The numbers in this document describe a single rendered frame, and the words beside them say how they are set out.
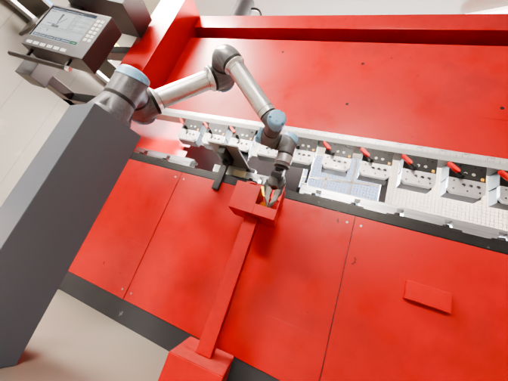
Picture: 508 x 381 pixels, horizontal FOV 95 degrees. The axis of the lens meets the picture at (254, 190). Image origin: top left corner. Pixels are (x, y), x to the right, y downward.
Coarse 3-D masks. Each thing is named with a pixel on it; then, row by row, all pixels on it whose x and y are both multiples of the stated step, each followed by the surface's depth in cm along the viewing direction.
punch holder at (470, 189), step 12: (444, 168) 120; (468, 168) 113; (480, 168) 112; (444, 180) 118; (456, 180) 112; (468, 180) 111; (480, 180) 110; (444, 192) 114; (456, 192) 111; (468, 192) 109; (480, 192) 108
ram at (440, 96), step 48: (192, 48) 195; (240, 48) 182; (288, 48) 170; (336, 48) 160; (384, 48) 151; (432, 48) 142; (480, 48) 135; (240, 96) 164; (288, 96) 154; (336, 96) 146; (384, 96) 138; (432, 96) 131; (480, 96) 125; (432, 144) 122; (480, 144) 116
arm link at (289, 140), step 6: (288, 132) 107; (282, 138) 105; (288, 138) 106; (294, 138) 106; (282, 144) 105; (288, 144) 105; (294, 144) 106; (282, 150) 105; (288, 150) 105; (294, 150) 107
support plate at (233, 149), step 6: (210, 144) 128; (216, 144) 125; (222, 144) 123; (228, 144) 121; (216, 150) 133; (228, 150) 127; (234, 150) 125; (234, 156) 132; (240, 156) 129; (234, 162) 140; (240, 162) 137; (246, 168) 142
